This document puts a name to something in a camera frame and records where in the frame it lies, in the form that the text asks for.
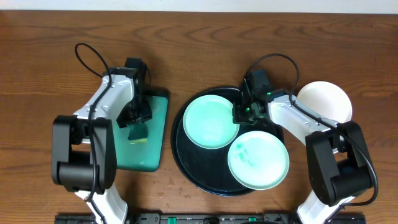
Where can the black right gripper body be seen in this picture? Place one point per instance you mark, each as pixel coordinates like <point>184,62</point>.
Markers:
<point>244,116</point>

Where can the mint plate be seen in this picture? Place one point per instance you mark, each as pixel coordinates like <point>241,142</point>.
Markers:
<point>208,122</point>
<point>258,160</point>

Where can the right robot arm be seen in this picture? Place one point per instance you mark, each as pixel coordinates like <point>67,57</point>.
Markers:
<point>339,165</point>

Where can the black rectangular soapy water tray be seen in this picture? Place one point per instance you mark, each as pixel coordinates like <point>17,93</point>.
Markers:
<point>144,156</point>

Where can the green scouring sponge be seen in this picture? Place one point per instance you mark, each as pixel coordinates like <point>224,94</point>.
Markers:
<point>138,133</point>

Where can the white plate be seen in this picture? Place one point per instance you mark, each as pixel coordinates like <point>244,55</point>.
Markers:
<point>327,99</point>

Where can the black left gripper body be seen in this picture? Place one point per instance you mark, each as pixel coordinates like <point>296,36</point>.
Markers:
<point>134,117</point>

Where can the round black serving tray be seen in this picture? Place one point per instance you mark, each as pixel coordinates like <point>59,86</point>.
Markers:
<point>208,168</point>

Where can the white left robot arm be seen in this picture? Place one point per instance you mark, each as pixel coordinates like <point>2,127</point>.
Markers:
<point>84,146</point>

